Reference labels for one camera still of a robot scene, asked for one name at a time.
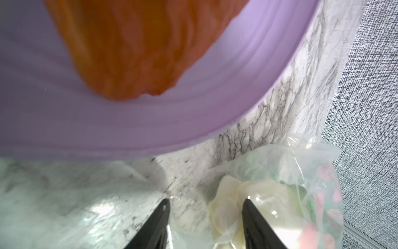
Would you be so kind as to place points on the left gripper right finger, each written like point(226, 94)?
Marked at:
point(258, 233)

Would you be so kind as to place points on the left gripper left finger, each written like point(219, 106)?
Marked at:
point(153, 234)

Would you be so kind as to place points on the green chinese cabbage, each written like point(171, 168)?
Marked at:
point(238, 205)

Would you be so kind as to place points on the clear zip-top bag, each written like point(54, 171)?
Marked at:
point(293, 184)

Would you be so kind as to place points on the purple plate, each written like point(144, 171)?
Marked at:
point(48, 113)

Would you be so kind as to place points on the orange food piece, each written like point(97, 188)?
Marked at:
point(123, 49)

